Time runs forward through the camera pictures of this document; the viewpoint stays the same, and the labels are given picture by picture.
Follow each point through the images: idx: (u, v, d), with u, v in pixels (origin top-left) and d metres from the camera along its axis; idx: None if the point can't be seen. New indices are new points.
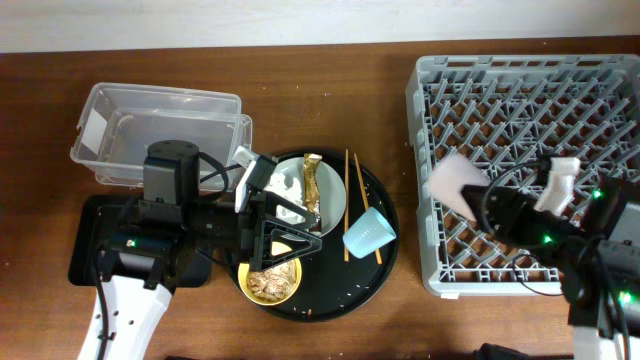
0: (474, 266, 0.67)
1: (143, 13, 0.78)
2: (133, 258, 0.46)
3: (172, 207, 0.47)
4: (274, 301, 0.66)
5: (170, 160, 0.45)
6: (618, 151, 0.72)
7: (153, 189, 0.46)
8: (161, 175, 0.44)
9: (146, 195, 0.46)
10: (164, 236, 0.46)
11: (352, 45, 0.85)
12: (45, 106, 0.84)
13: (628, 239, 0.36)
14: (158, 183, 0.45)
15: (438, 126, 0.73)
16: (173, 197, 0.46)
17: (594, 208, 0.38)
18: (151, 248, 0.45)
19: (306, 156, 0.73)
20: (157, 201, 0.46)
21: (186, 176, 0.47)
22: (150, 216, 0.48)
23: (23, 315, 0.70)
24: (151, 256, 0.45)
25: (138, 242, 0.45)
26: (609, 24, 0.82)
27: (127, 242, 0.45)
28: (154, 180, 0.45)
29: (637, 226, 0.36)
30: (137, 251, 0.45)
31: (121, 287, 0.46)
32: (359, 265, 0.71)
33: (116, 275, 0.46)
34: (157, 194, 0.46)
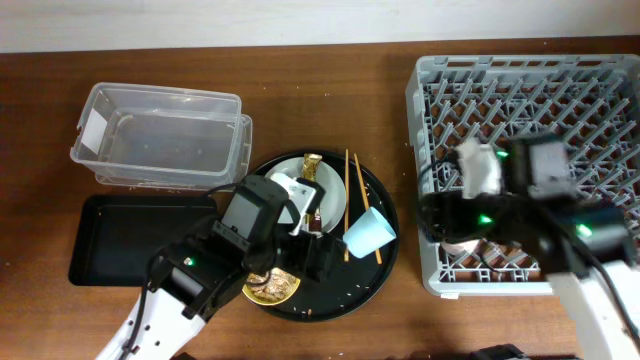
0: (474, 267, 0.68)
1: (142, 14, 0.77)
2: (185, 279, 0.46)
3: (241, 241, 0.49)
4: (274, 301, 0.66)
5: (260, 198, 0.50)
6: (618, 151, 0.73)
7: (235, 218, 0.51)
8: (249, 211, 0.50)
9: (225, 221, 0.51)
10: (220, 268, 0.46)
11: (351, 45, 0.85)
12: (44, 107, 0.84)
13: (553, 176, 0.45)
14: (245, 217, 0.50)
15: (438, 126, 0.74)
16: (248, 232, 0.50)
17: (506, 169, 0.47)
18: (205, 275, 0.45)
19: (306, 156, 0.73)
20: (232, 229, 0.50)
21: (270, 222, 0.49)
22: (218, 237, 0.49)
23: (23, 315, 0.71)
24: (202, 283, 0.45)
25: (196, 263, 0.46)
26: (609, 24, 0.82)
27: (186, 260, 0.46)
28: (240, 210, 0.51)
29: (545, 166, 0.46)
30: (191, 272, 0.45)
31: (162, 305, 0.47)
32: (359, 265, 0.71)
33: (163, 289, 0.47)
34: (234, 222, 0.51)
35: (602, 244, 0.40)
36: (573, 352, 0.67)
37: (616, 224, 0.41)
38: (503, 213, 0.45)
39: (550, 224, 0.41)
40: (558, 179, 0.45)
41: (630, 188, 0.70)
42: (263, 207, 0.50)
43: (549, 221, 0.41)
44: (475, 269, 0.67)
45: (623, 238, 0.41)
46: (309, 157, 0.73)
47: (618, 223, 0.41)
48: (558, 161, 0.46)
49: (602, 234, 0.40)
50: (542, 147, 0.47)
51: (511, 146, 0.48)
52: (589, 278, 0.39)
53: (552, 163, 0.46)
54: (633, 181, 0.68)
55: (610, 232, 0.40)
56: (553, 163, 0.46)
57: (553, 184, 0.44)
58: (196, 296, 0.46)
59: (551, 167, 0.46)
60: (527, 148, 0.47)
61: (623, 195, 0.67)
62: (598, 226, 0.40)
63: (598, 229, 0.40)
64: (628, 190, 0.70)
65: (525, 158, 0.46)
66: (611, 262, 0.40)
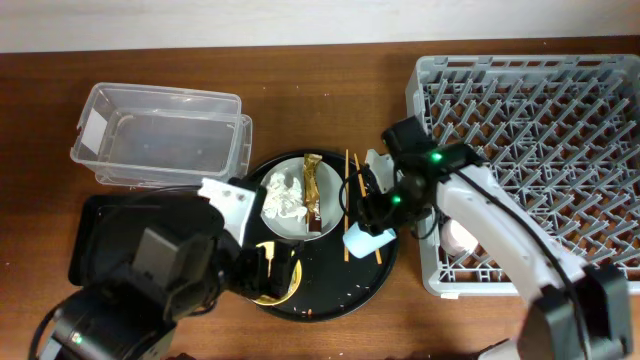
0: (474, 267, 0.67)
1: (142, 14, 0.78)
2: (84, 349, 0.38)
3: (157, 287, 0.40)
4: (275, 302, 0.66)
5: (180, 235, 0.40)
6: (618, 151, 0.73)
7: (146, 261, 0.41)
8: (161, 248, 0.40)
9: (136, 264, 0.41)
10: (130, 324, 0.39)
11: (352, 45, 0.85)
12: (44, 107, 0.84)
13: (418, 141, 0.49)
14: (152, 257, 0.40)
15: (438, 126, 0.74)
16: (165, 279, 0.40)
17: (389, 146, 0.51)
18: (110, 337, 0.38)
19: (306, 156, 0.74)
20: (146, 275, 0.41)
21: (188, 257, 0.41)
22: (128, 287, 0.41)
23: (23, 315, 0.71)
24: (107, 349, 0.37)
25: (84, 335, 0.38)
26: (609, 25, 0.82)
27: (76, 334, 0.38)
28: (151, 252, 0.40)
29: (406, 137, 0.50)
30: (90, 339, 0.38)
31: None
32: (359, 265, 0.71)
33: None
34: (147, 268, 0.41)
35: (472, 173, 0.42)
36: None
37: (448, 150, 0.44)
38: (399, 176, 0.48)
39: (419, 164, 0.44)
40: (422, 140, 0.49)
41: (630, 188, 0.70)
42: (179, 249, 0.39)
43: (419, 167, 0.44)
44: (475, 269, 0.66)
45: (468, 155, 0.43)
46: (309, 157, 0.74)
47: (460, 148, 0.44)
48: (415, 129, 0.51)
49: (455, 162, 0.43)
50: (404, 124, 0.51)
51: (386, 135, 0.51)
52: (457, 183, 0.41)
53: (416, 134, 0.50)
54: (632, 181, 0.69)
55: (457, 155, 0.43)
56: (413, 134, 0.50)
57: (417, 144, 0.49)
58: None
59: (410, 136, 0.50)
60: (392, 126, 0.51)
61: (623, 195, 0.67)
62: (446, 151, 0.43)
63: (451, 153, 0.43)
64: (628, 190, 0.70)
65: (398, 135, 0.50)
66: (476, 173, 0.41)
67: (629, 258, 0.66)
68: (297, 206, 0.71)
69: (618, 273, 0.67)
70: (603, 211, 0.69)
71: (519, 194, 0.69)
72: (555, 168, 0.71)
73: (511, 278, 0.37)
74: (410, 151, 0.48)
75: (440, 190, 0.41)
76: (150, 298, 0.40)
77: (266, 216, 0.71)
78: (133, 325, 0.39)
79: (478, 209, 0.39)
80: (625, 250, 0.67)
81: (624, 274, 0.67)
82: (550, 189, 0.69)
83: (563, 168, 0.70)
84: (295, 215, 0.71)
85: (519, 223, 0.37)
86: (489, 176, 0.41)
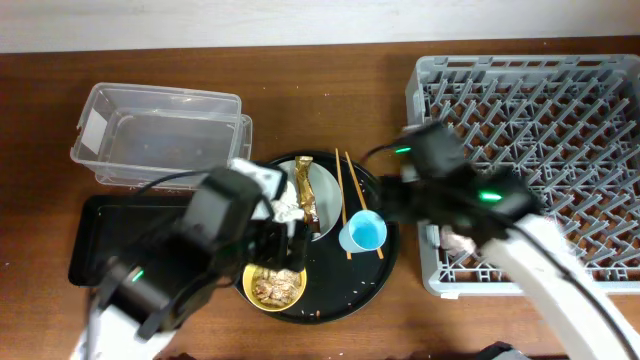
0: (474, 267, 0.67)
1: (142, 14, 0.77)
2: (139, 288, 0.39)
3: (208, 239, 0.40)
4: (282, 307, 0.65)
5: (230, 190, 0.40)
6: (618, 151, 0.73)
7: (197, 215, 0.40)
8: (214, 201, 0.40)
9: (189, 217, 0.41)
10: (178, 274, 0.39)
11: (352, 45, 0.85)
12: (44, 108, 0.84)
13: (454, 158, 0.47)
14: (203, 208, 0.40)
15: (438, 126, 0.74)
16: (215, 231, 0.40)
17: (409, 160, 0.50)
18: (160, 283, 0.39)
19: (297, 159, 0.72)
20: (197, 229, 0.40)
21: (236, 217, 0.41)
22: (180, 237, 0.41)
23: (23, 315, 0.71)
24: (156, 293, 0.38)
25: (145, 272, 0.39)
26: (610, 25, 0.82)
27: (128, 277, 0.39)
28: (203, 204, 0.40)
29: (441, 149, 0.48)
30: (140, 282, 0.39)
31: (116, 320, 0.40)
32: (362, 262, 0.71)
33: (113, 308, 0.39)
34: (199, 220, 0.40)
35: (518, 214, 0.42)
36: None
37: (502, 192, 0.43)
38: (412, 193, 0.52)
39: (452, 193, 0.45)
40: (456, 158, 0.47)
41: (630, 188, 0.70)
42: (234, 199, 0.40)
43: (461, 197, 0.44)
44: (475, 269, 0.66)
45: (523, 200, 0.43)
46: (300, 159, 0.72)
47: (514, 188, 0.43)
48: (452, 141, 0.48)
49: (506, 203, 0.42)
50: (431, 132, 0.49)
51: (408, 140, 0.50)
52: (518, 245, 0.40)
53: (451, 151, 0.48)
54: (632, 181, 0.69)
55: (511, 199, 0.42)
56: (445, 145, 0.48)
57: (453, 164, 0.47)
58: (150, 309, 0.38)
59: (450, 147, 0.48)
60: (412, 135, 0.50)
61: (623, 196, 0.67)
62: (497, 196, 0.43)
63: (505, 194, 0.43)
64: (628, 190, 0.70)
65: (421, 148, 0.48)
66: (518, 211, 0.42)
67: (629, 258, 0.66)
68: None
69: (618, 273, 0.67)
70: (603, 211, 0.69)
71: None
72: (555, 168, 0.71)
73: (573, 353, 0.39)
74: (452, 173, 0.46)
75: (491, 237, 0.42)
76: (194, 251, 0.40)
77: None
78: (186, 273, 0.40)
79: (569, 288, 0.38)
80: (625, 251, 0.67)
81: (624, 274, 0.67)
82: (551, 189, 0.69)
83: (563, 168, 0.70)
84: None
85: (589, 296, 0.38)
86: (545, 235, 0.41)
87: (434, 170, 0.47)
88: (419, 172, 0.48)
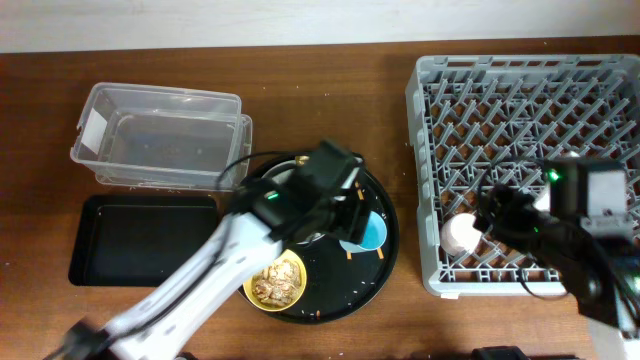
0: (474, 267, 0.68)
1: (142, 14, 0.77)
2: (266, 207, 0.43)
3: (322, 185, 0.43)
4: (282, 306, 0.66)
5: (340, 155, 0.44)
6: (618, 151, 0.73)
7: (313, 165, 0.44)
8: (327, 160, 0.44)
9: (303, 168, 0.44)
10: (295, 206, 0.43)
11: (351, 45, 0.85)
12: (45, 108, 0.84)
13: (609, 210, 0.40)
14: (321, 163, 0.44)
15: (438, 126, 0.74)
16: (326, 184, 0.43)
17: (557, 191, 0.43)
18: (281, 211, 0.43)
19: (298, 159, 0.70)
20: (309, 177, 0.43)
21: (337, 181, 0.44)
22: (299, 180, 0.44)
23: (23, 315, 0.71)
24: (281, 216, 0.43)
25: (278, 197, 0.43)
26: (610, 25, 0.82)
27: (265, 195, 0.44)
28: (319, 159, 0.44)
29: (601, 192, 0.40)
30: (271, 204, 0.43)
31: (250, 225, 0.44)
32: (362, 262, 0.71)
33: (244, 218, 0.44)
34: (312, 172, 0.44)
35: None
36: (573, 352, 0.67)
37: None
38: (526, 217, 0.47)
39: (590, 255, 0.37)
40: (612, 212, 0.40)
41: (630, 188, 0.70)
42: (349, 160, 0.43)
43: (595, 254, 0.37)
44: (475, 269, 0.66)
45: None
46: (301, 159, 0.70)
47: None
48: (619, 190, 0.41)
49: None
50: (603, 166, 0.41)
51: (564, 166, 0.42)
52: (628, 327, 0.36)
53: (613, 197, 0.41)
54: (633, 180, 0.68)
55: None
56: (610, 191, 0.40)
57: (606, 218, 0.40)
58: (277, 227, 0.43)
59: (608, 194, 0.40)
60: (582, 168, 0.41)
61: None
62: None
63: None
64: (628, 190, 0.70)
65: (582, 179, 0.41)
66: None
67: None
68: None
69: None
70: None
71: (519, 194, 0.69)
72: None
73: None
74: (595, 222, 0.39)
75: (615, 314, 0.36)
76: (304, 195, 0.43)
77: None
78: (302, 206, 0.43)
79: None
80: None
81: None
82: None
83: None
84: None
85: None
86: None
87: (585, 219, 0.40)
88: (565, 208, 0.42)
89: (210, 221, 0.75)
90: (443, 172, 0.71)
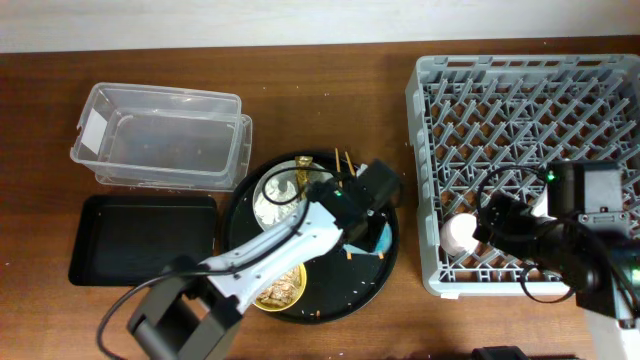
0: (474, 267, 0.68)
1: (142, 14, 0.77)
2: (336, 199, 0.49)
3: (377, 192, 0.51)
4: (282, 307, 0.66)
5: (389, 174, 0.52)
6: (618, 151, 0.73)
7: (367, 178, 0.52)
8: (381, 174, 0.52)
9: (361, 177, 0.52)
10: (359, 202, 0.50)
11: (352, 45, 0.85)
12: (45, 108, 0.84)
13: (605, 207, 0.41)
14: (371, 180, 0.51)
15: (438, 126, 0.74)
16: (380, 193, 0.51)
17: (556, 192, 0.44)
18: (347, 204, 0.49)
19: (299, 159, 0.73)
20: (365, 187, 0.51)
21: (386, 192, 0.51)
22: (358, 188, 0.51)
23: (23, 315, 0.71)
24: (351, 205, 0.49)
25: (342, 194, 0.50)
26: (610, 25, 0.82)
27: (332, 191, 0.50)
28: (374, 173, 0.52)
29: (599, 193, 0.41)
30: (340, 197, 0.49)
31: (320, 211, 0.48)
32: (362, 262, 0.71)
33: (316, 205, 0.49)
34: (366, 184, 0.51)
35: None
36: (573, 352, 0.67)
37: None
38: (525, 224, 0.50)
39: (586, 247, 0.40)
40: (609, 209, 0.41)
41: (630, 188, 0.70)
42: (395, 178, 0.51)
43: (596, 247, 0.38)
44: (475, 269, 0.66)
45: None
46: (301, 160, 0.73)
47: None
48: (617, 190, 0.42)
49: None
50: (601, 165, 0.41)
51: (560, 166, 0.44)
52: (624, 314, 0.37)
53: (610, 195, 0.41)
54: (633, 180, 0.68)
55: None
56: (608, 191, 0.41)
57: (603, 216, 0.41)
58: (346, 214, 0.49)
59: (606, 193, 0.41)
60: (579, 168, 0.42)
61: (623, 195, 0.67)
62: None
63: None
64: (628, 190, 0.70)
65: (579, 180, 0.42)
66: None
67: None
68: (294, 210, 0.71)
69: None
70: None
71: (519, 194, 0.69)
72: None
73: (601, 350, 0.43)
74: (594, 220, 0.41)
75: (611, 299, 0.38)
76: (361, 202, 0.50)
77: (263, 223, 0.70)
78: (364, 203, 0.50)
79: None
80: None
81: None
82: None
83: None
84: None
85: None
86: None
87: (583, 217, 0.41)
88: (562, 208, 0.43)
89: (210, 220, 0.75)
90: (443, 172, 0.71)
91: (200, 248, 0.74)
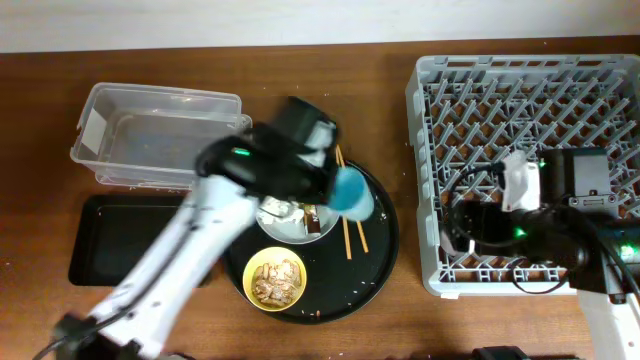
0: (474, 267, 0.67)
1: (142, 14, 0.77)
2: (248, 161, 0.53)
3: (293, 145, 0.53)
4: (282, 306, 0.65)
5: (293, 122, 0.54)
6: (618, 151, 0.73)
7: (274, 127, 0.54)
8: (295, 118, 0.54)
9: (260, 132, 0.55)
10: (255, 164, 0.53)
11: (352, 45, 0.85)
12: (45, 107, 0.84)
13: (594, 189, 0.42)
14: (287, 120, 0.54)
15: (438, 126, 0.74)
16: (297, 140, 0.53)
17: (547, 177, 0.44)
18: (246, 165, 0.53)
19: None
20: (280, 138, 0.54)
21: (302, 142, 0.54)
22: (278, 139, 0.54)
23: (23, 315, 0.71)
24: (244, 174, 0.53)
25: (248, 155, 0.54)
26: (610, 25, 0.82)
27: (235, 152, 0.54)
28: (281, 121, 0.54)
29: (588, 176, 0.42)
30: (239, 160, 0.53)
31: (246, 169, 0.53)
32: (362, 262, 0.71)
33: (217, 175, 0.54)
34: (285, 131, 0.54)
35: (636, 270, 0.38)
36: (573, 352, 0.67)
37: None
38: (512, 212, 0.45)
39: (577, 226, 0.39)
40: (598, 191, 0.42)
41: (630, 188, 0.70)
42: (322, 123, 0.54)
43: (588, 228, 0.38)
44: (475, 269, 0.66)
45: None
46: None
47: None
48: (605, 173, 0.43)
49: None
50: (589, 152, 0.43)
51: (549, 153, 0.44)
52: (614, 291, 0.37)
53: (598, 179, 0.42)
54: (632, 180, 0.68)
55: None
56: (597, 175, 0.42)
57: (592, 198, 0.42)
58: (249, 184, 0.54)
59: (595, 176, 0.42)
60: (568, 155, 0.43)
61: (624, 195, 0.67)
62: None
63: None
64: (628, 190, 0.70)
65: (568, 164, 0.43)
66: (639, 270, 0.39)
67: None
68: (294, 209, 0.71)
69: None
70: None
71: None
72: None
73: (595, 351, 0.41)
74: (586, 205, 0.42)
75: (603, 276, 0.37)
76: (280, 145, 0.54)
77: (263, 223, 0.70)
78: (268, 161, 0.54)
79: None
80: None
81: None
82: None
83: None
84: (293, 219, 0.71)
85: None
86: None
87: (573, 201, 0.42)
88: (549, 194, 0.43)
89: None
90: (443, 172, 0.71)
91: None
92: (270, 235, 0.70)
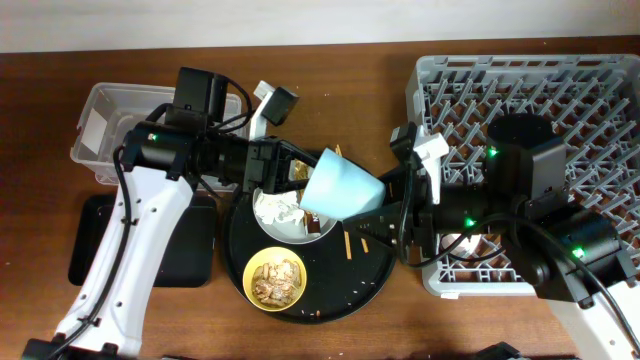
0: (474, 267, 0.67)
1: (142, 14, 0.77)
2: (158, 147, 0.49)
3: (200, 110, 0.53)
4: (282, 307, 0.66)
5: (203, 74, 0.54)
6: (618, 151, 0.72)
7: (182, 98, 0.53)
8: (198, 82, 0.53)
9: (177, 101, 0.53)
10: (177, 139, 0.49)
11: (352, 45, 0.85)
12: (45, 107, 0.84)
13: (549, 186, 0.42)
14: (192, 93, 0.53)
15: (438, 126, 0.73)
16: (202, 105, 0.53)
17: (502, 165, 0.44)
18: (171, 142, 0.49)
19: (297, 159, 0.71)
20: (186, 108, 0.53)
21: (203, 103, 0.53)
22: (185, 113, 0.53)
23: (22, 315, 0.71)
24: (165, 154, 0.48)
25: (159, 137, 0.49)
26: (610, 24, 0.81)
27: (149, 137, 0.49)
28: (186, 87, 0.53)
29: (546, 173, 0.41)
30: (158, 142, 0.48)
31: (157, 154, 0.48)
32: (362, 262, 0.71)
33: (137, 166, 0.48)
34: (186, 101, 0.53)
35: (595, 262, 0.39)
36: (572, 352, 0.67)
37: (597, 244, 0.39)
38: (467, 194, 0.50)
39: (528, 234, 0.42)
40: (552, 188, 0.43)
41: (630, 188, 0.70)
42: (210, 75, 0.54)
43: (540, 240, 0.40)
44: (475, 269, 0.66)
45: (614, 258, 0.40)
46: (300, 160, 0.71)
47: (611, 235, 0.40)
48: (560, 165, 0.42)
49: (598, 251, 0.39)
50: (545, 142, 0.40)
51: (503, 145, 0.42)
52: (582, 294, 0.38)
53: (554, 177, 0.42)
54: (632, 181, 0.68)
55: (603, 247, 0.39)
56: (551, 173, 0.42)
57: (548, 195, 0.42)
58: (172, 162, 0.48)
59: (551, 176, 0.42)
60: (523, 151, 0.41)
61: (624, 195, 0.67)
62: (594, 245, 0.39)
63: (593, 247, 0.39)
64: (628, 190, 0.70)
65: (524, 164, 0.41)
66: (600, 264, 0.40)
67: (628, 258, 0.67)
68: (294, 210, 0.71)
69: None
70: (603, 211, 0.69)
71: None
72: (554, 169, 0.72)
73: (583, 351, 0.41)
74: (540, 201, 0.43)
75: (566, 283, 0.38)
76: (194, 122, 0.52)
77: (263, 223, 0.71)
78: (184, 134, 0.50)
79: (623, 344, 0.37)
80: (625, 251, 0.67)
81: None
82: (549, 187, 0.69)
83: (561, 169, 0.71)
84: (293, 219, 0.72)
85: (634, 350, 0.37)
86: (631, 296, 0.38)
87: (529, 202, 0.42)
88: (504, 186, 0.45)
89: (209, 221, 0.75)
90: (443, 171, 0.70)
91: (200, 248, 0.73)
92: (269, 235, 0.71)
